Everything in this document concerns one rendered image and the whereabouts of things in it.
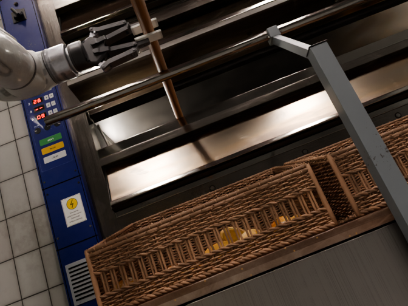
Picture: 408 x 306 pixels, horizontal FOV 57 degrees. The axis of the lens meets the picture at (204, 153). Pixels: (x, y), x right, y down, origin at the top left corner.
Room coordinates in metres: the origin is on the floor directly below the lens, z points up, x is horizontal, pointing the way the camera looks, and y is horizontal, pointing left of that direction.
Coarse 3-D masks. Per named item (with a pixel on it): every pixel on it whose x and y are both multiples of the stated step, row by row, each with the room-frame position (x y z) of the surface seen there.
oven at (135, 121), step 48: (48, 0) 1.34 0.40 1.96; (192, 0) 1.35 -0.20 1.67; (336, 48) 1.62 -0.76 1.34; (384, 48) 1.36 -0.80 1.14; (144, 96) 1.44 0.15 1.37; (192, 96) 1.54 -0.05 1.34; (288, 96) 1.38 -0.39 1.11; (96, 144) 1.37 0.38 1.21; (144, 144) 1.35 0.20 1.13; (288, 144) 1.35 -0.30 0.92; (96, 192) 1.34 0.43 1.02; (192, 192) 1.35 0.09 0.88
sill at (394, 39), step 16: (400, 32) 1.36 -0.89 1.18; (368, 48) 1.36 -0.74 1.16; (288, 80) 1.35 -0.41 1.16; (240, 96) 1.35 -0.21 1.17; (256, 96) 1.35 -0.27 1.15; (208, 112) 1.35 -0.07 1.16; (160, 128) 1.35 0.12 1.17; (176, 128) 1.35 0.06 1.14; (112, 144) 1.34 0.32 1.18; (128, 144) 1.35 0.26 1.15
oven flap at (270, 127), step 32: (384, 64) 1.38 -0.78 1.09; (320, 96) 1.37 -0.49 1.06; (384, 96) 1.31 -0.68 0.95; (224, 128) 1.37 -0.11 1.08; (256, 128) 1.36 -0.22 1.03; (288, 128) 1.34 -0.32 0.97; (320, 128) 1.33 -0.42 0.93; (128, 160) 1.38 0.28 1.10; (160, 160) 1.36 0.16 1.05; (192, 160) 1.34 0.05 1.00; (224, 160) 1.30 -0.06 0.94; (128, 192) 1.33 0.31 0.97; (160, 192) 1.33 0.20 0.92
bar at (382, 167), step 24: (360, 0) 0.98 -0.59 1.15; (288, 24) 0.98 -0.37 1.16; (240, 48) 0.98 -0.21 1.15; (288, 48) 0.90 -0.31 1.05; (312, 48) 0.75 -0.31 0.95; (168, 72) 0.97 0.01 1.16; (336, 72) 0.75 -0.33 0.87; (120, 96) 0.98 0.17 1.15; (336, 96) 0.75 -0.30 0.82; (48, 120) 0.97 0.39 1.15; (360, 120) 0.75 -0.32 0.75; (360, 144) 0.76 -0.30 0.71; (384, 144) 0.75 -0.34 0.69; (384, 168) 0.75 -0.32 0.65; (384, 192) 0.77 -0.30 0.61
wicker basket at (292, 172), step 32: (224, 192) 1.31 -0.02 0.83; (256, 192) 0.85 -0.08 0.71; (288, 192) 0.85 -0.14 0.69; (320, 192) 0.85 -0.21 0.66; (160, 224) 0.85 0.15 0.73; (192, 224) 0.85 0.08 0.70; (224, 224) 0.85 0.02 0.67; (256, 224) 1.27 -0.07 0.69; (288, 224) 0.85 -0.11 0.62; (320, 224) 0.85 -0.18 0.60; (96, 256) 0.85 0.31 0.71; (128, 256) 0.85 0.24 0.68; (160, 256) 1.27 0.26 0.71; (192, 256) 1.26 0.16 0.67; (224, 256) 0.85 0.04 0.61; (256, 256) 0.85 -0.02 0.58; (96, 288) 0.85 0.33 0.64; (128, 288) 0.85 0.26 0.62; (160, 288) 0.85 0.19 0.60
